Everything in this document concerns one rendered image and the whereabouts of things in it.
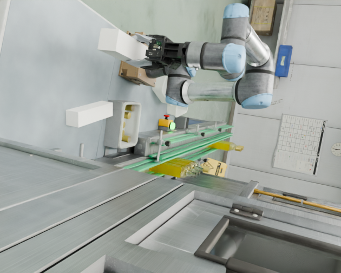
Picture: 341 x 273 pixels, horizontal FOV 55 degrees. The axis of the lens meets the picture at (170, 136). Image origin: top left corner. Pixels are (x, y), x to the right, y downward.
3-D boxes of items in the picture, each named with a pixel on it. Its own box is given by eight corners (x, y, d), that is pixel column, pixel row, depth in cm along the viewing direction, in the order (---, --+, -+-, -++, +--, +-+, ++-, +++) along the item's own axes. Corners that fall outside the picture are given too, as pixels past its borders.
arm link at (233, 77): (248, 47, 104) (242, 36, 94) (244, 83, 104) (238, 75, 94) (223, 47, 107) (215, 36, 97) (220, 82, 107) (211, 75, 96)
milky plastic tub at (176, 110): (165, 90, 217) (177, 92, 214) (178, 86, 237) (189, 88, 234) (163, 116, 222) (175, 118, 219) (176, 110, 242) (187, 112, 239)
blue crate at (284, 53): (279, 44, 641) (292, 45, 633) (281, 46, 678) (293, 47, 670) (274, 75, 652) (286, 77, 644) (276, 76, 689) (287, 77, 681)
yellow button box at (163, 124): (157, 129, 213) (167, 131, 210) (158, 117, 212) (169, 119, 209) (161, 128, 219) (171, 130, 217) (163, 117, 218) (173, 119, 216)
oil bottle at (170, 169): (148, 170, 181) (184, 179, 173) (149, 160, 180) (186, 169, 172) (152, 168, 186) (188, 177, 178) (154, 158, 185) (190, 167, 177)
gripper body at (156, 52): (146, 33, 94) (186, 36, 89) (158, 41, 102) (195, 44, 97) (142, 59, 94) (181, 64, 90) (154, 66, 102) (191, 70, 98)
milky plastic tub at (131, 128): (104, 145, 159) (119, 149, 155) (109, 99, 155) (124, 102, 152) (122, 142, 175) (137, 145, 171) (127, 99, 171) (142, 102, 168)
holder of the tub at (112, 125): (102, 156, 160) (116, 160, 157) (107, 99, 156) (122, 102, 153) (120, 151, 176) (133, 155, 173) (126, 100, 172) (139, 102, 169)
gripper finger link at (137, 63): (118, 57, 99) (145, 51, 96) (128, 62, 105) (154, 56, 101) (118, 67, 99) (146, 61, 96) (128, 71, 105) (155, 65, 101)
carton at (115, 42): (100, 27, 94) (118, 28, 92) (139, 50, 116) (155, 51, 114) (97, 49, 94) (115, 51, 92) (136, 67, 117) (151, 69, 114)
